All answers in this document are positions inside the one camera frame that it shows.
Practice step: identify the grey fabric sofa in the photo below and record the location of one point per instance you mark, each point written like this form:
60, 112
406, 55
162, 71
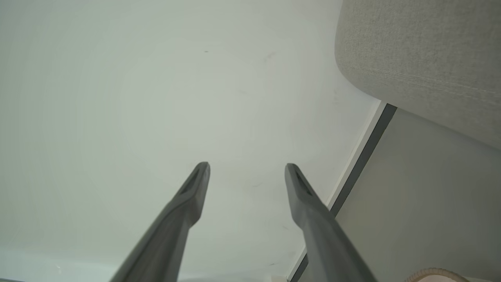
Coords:
426, 51

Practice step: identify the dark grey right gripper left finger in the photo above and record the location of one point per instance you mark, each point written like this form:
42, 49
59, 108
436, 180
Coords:
172, 235

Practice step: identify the cream laundry basket brown rim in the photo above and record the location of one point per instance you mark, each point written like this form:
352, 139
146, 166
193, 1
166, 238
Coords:
434, 271

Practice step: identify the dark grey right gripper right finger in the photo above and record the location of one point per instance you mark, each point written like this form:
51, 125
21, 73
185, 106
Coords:
325, 243

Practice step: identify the black and white baseboard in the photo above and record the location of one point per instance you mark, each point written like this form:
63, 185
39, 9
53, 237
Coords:
364, 156

